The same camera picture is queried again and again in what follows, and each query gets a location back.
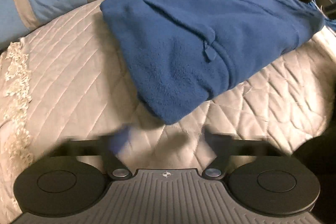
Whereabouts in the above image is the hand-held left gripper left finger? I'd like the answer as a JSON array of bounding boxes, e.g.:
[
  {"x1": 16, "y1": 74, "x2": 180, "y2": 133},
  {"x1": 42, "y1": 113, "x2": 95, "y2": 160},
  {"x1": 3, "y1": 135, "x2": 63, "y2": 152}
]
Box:
[{"x1": 60, "y1": 126, "x2": 132, "y2": 180}]

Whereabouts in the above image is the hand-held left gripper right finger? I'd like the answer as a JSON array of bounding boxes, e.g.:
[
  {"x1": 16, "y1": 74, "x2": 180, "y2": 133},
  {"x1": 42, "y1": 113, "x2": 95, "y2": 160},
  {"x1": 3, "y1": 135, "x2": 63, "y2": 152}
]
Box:
[{"x1": 202, "y1": 127, "x2": 285, "y2": 181}]

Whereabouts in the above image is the blue fleece jacket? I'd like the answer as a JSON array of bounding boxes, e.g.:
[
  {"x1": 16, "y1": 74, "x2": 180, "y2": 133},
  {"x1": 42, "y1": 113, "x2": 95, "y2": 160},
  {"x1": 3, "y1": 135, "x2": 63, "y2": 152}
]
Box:
[{"x1": 100, "y1": 0, "x2": 326, "y2": 125}]

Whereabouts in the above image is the grey quilted bedspread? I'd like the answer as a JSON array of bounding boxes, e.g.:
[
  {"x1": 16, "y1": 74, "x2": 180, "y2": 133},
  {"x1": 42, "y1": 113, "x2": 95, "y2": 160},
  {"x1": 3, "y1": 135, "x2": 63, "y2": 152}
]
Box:
[{"x1": 0, "y1": 0, "x2": 336, "y2": 224}]

